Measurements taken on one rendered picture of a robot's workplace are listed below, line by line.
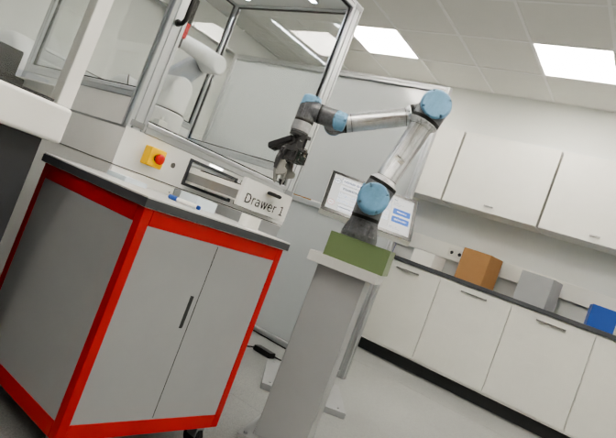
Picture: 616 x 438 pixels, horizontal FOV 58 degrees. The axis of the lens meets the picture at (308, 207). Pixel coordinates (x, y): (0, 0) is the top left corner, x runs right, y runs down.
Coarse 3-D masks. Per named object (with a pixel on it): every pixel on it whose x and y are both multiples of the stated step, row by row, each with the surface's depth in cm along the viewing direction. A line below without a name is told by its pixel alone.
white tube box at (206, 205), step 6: (186, 192) 194; (186, 198) 192; (192, 198) 189; (198, 198) 188; (198, 204) 188; (204, 204) 190; (210, 204) 191; (216, 204) 193; (204, 210) 190; (210, 210) 191
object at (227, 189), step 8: (192, 176) 223; (200, 176) 220; (208, 176) 218; (200, 184) 219; (208, 184) 216; (216, 184) 214; (224, 184) 212; (232, 184) 209; (216, 192) 213; (224, 192) 210; (232, 192) 208
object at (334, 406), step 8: (272, 368) 307; (264, 376) 288; (272, 376) 293; (264, 384) 276; (336, 392) 309; (328, 400) 286; (336, 400) 292; (328, 408) 276; (336, 408) 280; (344, 408) 285; (336, 416) 276; (344, 416) 276
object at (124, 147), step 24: (72, 120) 220; (96, 120) 210; (72, 144) 215; (96, 144) 206; (120, 144) 198; (144, 144) 205; (168, 144) 213; (144, 168) 208; (168, 168) 216; (192, 168) 263; (192, 192) 229; (264, 216) 266
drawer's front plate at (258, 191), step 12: (252, 180) 205; (240, 192) 203; (252, 192) 207; (264, 192) 212; (276, 192) 217; (240, 204) 204; (252, 204) 209; (276, 204) 219; (288, 204) 225; (276, 216) 221
